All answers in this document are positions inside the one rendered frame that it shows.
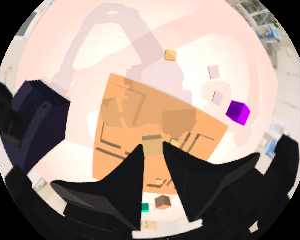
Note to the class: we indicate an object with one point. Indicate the small green cube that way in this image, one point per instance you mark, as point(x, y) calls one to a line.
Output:
point(145, 208)

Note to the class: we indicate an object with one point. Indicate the small tan square block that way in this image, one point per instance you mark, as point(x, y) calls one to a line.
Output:
point(174, 141)
point(170, 54)
point(159, 181)
point(152, 145)

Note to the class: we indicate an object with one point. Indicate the purple cube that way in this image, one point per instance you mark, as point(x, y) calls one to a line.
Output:
point(238, 112)

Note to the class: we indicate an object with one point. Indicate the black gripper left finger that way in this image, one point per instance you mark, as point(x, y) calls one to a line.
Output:
point(119, 193)

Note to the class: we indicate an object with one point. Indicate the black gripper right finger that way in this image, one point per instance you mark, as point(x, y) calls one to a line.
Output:
point(197, 182)

